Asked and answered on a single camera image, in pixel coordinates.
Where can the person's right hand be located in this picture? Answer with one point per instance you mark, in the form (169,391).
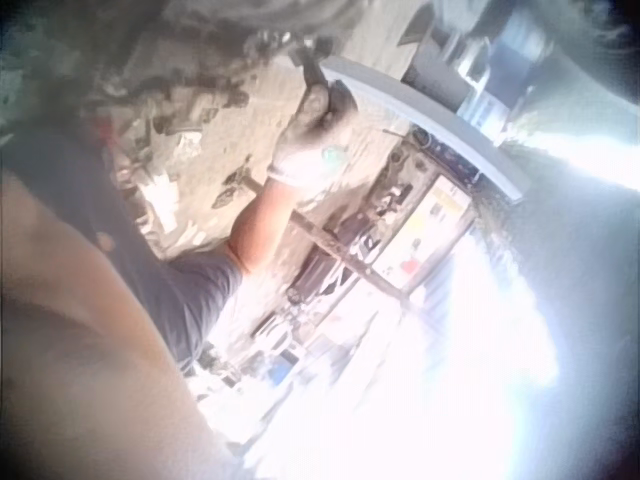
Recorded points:
(305,145)

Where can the person's right fingers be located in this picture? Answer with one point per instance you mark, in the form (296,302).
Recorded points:
(325,105)

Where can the dark metal tool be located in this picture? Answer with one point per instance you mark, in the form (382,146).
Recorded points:
(311,67)

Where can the grey curved panel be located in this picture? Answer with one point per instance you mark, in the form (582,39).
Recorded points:
(425,117)

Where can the dark background machine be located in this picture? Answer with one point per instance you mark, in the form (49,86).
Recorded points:
(445,70)

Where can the dark machine parts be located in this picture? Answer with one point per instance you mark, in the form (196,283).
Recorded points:
(340,255)

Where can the white control box yellow label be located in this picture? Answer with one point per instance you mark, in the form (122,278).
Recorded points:
(425,230)

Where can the small blue container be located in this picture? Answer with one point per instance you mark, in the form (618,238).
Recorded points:
(280,374)

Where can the rusty metal frame bar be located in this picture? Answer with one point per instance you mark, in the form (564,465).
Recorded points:
(340,247)

